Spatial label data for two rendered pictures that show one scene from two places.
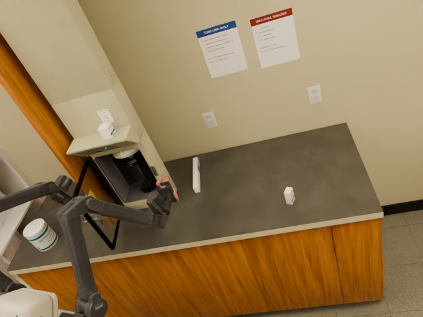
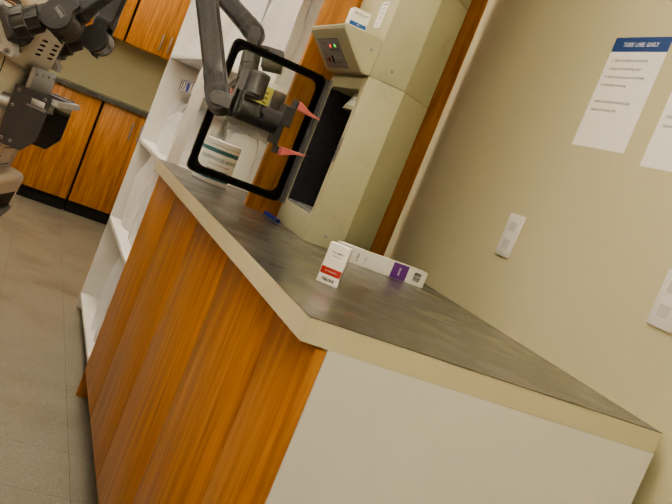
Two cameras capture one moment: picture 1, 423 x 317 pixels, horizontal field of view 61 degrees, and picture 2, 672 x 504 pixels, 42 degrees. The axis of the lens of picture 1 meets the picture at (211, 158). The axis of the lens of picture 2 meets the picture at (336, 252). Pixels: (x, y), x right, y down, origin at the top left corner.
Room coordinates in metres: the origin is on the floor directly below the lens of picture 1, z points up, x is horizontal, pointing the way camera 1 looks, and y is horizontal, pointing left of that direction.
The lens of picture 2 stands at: (0.19, -1.63, 1.16)
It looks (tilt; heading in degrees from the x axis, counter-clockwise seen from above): 5 degrees down; 52
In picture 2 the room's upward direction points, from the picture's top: 22 degrees clockwise
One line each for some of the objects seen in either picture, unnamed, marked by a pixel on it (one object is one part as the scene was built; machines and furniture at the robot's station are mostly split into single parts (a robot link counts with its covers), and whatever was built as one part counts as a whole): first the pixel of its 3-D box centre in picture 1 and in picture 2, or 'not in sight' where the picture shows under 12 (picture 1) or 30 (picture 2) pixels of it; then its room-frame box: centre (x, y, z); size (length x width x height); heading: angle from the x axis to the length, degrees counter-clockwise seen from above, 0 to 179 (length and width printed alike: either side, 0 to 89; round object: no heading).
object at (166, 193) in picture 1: (166, 199); (269, 120); (1.32, 0.27, 1.20); 0.07 x 0.07 x 0.10; 73
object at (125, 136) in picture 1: (103, 146); (339, 49); (1.55, 0.46, 1.46); 0.32 x 0.12 x 0.10; 73
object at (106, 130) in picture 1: (106, 131); (356, 21); (1.53, 0.40, 1.54); 0.05 x 0.05 x 0.06; 69
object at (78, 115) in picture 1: (124, 144); (377, 119); (1.73, 0.41, 1.33); 0.32 x 0.25 x 0.77; 73
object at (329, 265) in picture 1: (204, 243); (260, 412); (1.62, 0.26, 0.45); 2.05 x 0.67 x 0.90; 73
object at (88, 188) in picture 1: (99, 204); (257, 121); (1.49, 0.62, 1.19); 0.30 x 0.01 x 0.40; 169
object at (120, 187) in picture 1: (135, 162); (359, 162); (1.72, 0.41, 1.19); 0.26 x 0.24 x 0.35; 73
